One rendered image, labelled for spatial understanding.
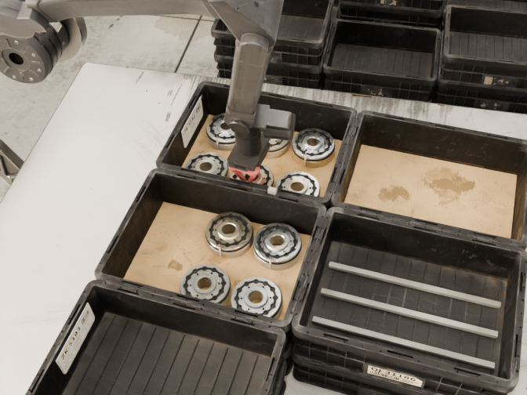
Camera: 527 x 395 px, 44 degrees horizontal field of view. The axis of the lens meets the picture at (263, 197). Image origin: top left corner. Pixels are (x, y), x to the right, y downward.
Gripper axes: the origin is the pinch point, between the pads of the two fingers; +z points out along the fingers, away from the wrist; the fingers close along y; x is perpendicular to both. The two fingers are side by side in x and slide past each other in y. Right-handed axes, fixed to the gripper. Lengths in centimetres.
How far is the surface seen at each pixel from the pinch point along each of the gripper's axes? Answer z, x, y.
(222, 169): 1.4, 7.4, 0.4
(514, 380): -7, -61, -33
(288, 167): 4.3, -6.0, 8.4
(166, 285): 3.9, 6.9, -31.1
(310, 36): 40, 18, 100
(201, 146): 4.4, 16.5, 8.1
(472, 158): 2, -46, 23
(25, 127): 89, 136, 62
